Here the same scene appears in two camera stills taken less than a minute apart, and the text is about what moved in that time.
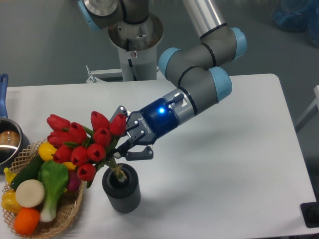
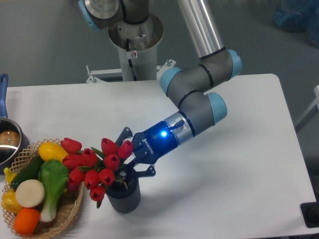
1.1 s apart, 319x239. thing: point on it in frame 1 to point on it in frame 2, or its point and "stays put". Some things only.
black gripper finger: x=120 y=109 to x=126 y=132
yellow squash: x=46 y=150 stays put
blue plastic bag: x=297 y=16 stays put
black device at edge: x=310 y=211 stays put
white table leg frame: x=313 y=109 stays put
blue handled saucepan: x=14 y=140 stays put
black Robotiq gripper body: x=147 y=125 to x=151 y=143
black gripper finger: x=146 y=154 to x=150 y=172
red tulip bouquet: x=86 y=149 to x=94 y=169
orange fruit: x=26 y=220 stays put
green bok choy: x=53 y=175 stays put
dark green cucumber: x=30 y=171 stays put
